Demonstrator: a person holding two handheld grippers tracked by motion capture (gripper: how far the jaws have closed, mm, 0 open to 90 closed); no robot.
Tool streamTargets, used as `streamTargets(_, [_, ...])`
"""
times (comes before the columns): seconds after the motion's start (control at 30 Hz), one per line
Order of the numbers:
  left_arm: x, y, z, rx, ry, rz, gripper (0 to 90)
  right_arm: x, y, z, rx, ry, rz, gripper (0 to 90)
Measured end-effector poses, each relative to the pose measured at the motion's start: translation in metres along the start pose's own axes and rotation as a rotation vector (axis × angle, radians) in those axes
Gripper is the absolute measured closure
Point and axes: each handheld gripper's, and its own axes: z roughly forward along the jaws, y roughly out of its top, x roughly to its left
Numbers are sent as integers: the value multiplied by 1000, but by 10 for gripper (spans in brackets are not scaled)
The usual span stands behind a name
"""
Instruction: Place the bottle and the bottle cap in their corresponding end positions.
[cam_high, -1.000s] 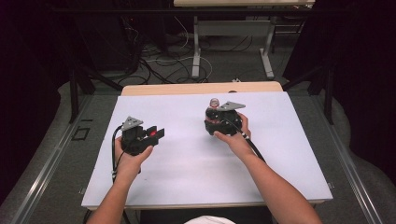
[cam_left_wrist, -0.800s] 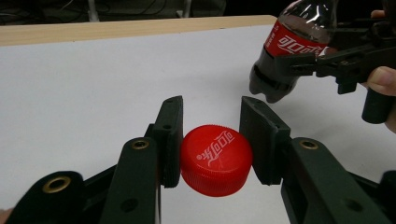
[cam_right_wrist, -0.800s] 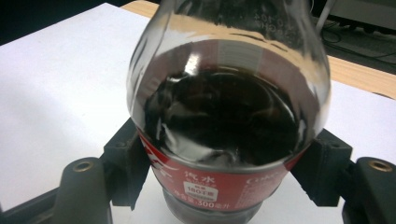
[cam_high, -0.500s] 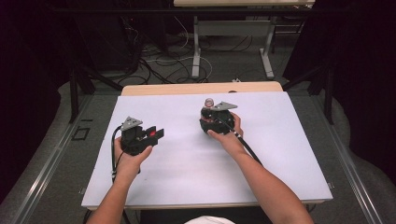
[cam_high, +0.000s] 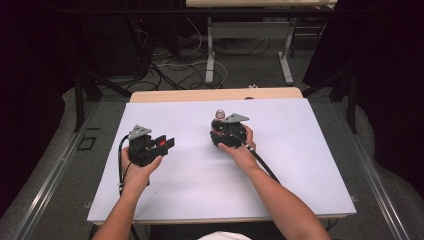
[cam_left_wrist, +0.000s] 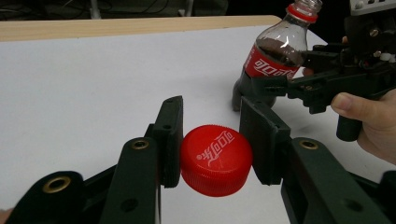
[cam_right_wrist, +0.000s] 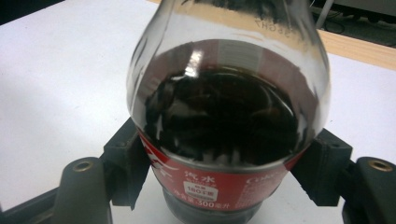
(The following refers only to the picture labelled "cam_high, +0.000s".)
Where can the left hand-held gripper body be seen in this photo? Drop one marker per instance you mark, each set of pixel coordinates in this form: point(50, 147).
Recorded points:
point(141, 150)

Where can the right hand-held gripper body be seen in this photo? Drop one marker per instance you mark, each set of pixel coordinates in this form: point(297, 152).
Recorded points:
point(235, 131)

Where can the red bottle cap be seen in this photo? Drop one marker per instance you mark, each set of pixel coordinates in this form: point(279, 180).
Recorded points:
point(162, 143)

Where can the dark cola bottle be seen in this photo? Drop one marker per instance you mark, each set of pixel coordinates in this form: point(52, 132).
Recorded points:
point(220, 140)

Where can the person's right hand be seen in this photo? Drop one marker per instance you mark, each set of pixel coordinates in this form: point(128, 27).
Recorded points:
point(241, 156)

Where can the person's left hand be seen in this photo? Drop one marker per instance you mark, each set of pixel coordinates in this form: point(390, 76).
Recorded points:
point(136, 178)

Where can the light wooden table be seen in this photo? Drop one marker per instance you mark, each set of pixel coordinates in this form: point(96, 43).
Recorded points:
point(200, 95)

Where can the white table mat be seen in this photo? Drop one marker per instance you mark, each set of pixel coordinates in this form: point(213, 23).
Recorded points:
point(200, 186)

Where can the black metal stand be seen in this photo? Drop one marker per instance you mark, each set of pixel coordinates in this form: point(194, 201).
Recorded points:
point(79, 100)
point(351, 100)

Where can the white metal-legged desk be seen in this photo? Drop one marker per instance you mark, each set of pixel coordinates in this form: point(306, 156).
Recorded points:
point(250, 30)

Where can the person's white shirt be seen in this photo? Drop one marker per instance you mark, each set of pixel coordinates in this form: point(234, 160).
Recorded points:
point(225, 236)

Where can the dark equipment cabinet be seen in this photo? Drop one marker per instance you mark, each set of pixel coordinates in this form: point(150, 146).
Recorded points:
point(110, 43)

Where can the black horizontal bar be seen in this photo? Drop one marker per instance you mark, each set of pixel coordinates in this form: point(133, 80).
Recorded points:
point(133, 11)

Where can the dark curtain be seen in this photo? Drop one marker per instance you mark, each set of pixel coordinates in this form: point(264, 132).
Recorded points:
point(393, 83)
point(30, 83)

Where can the black floor hatch frame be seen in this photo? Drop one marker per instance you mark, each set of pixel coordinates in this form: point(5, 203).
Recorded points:
point(86, 143)

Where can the metal floor rail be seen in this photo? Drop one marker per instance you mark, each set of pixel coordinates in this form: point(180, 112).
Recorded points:
point(376, 186)
point(50, 183)

